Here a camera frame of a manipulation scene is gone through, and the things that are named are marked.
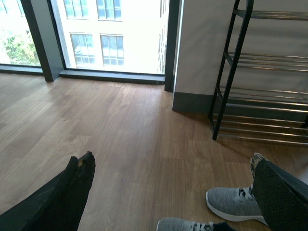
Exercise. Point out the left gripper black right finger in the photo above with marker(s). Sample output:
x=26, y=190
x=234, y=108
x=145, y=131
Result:
x=281, y=197

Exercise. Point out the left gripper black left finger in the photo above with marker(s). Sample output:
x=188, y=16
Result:
x=59, y=204

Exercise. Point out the grey knit sneaker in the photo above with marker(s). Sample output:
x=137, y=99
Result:
x=177, y=224
x=234, y=204

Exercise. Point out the black metal shoe rack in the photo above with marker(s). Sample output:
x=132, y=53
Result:
x=261, y=92

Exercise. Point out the dark grey window frame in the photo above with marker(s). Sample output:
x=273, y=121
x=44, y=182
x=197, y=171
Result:
x=41, y=21

